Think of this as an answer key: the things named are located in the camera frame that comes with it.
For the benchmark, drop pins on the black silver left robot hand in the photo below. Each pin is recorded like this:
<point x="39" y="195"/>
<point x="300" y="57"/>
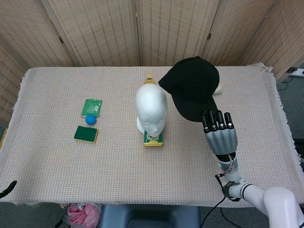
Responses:
<point x="9" y="186"/>

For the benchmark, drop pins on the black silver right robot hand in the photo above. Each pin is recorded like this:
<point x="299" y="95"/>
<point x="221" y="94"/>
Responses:
<point x="222" y="140"/>

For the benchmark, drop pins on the black baseball cap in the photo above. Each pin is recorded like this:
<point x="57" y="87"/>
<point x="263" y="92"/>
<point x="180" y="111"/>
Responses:
<point x="192" y="83"/>

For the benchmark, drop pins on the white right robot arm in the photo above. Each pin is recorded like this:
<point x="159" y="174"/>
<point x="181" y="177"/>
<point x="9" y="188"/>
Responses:
<point x="273" y="202"/>

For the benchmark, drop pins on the white squeeze bottle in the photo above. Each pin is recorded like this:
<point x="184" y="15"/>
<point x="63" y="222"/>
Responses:
<point x="219" y="89"/>

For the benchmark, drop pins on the white foam mannequin head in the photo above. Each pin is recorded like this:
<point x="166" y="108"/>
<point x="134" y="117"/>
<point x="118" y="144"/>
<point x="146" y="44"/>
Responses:
<point x="150" y="104"/>

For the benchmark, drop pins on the wooden board edge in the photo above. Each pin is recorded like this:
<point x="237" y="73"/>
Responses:
<point x="2" y="139"/>

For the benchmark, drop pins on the green yellow carton box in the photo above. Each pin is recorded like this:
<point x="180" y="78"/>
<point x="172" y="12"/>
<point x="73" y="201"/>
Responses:
<point x="153" y="141"/>

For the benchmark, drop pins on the pink plastic bag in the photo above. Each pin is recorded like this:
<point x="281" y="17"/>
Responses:
<point x="83" y="215"/>

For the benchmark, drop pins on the green yellow sponge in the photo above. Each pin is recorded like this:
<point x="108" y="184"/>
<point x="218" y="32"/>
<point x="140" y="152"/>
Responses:
<point x="86" y="134"/>

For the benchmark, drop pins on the yellow capped bottle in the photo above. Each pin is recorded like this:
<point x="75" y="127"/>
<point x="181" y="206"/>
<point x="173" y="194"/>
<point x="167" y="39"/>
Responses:
<point x="149" y="79"/>

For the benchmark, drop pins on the white power strip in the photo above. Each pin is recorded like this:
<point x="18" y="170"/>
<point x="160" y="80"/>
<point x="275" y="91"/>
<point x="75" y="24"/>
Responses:
<point x="297" y="71"/>

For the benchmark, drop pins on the blue ball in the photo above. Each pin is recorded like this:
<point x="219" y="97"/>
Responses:
<point x="90" y="119"/>

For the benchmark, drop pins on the blue grey chair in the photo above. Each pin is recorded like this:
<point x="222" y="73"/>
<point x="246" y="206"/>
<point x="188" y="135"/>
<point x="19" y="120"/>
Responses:
<point x="149" y="217"/>

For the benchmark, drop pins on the beige woven tablecloth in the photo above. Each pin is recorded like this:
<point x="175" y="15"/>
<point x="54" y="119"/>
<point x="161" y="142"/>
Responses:
<point x="118" y="171"/>

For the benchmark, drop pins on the green foil packet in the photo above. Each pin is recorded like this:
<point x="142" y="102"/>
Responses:
<point x="92" y="107"/>

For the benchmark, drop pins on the woven folding screen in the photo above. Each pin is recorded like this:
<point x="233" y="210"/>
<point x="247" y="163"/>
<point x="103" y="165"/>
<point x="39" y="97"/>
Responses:
<point x="107" y="31"/>

